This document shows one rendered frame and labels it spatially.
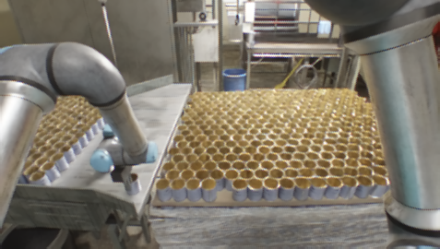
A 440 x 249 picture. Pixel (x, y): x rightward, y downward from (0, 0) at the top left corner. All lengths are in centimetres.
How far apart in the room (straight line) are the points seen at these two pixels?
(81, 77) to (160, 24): 303
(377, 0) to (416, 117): 17
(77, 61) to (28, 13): 401
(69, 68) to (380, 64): 52
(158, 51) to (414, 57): 342
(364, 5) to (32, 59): 55
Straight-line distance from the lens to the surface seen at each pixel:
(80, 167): 144
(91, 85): 53
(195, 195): 104
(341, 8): 26
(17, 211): 162
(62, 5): 414
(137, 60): 374
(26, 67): 56
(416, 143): 38
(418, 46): 35
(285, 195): 106
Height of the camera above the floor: 189
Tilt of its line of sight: 28 degrees down
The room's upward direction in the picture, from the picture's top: 1 degrees counter-clockwise
